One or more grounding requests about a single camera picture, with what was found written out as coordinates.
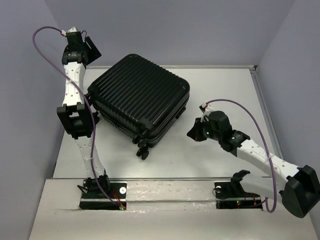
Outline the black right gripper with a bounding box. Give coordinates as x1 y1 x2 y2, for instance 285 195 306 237
186 117 222 142

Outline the black hard-shell suitcase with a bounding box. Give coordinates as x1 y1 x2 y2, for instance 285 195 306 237
87 53 190 160

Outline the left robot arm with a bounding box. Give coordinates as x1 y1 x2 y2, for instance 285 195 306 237
56 27 111 198

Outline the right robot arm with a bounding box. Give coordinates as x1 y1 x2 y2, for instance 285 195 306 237
186 110 320 218

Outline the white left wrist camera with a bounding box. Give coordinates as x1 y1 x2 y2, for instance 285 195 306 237
66 26 78 34

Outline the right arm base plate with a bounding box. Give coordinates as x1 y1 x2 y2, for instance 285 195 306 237
212 181 263 210

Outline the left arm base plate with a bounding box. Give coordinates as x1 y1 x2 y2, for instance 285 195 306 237
77 181 128 211

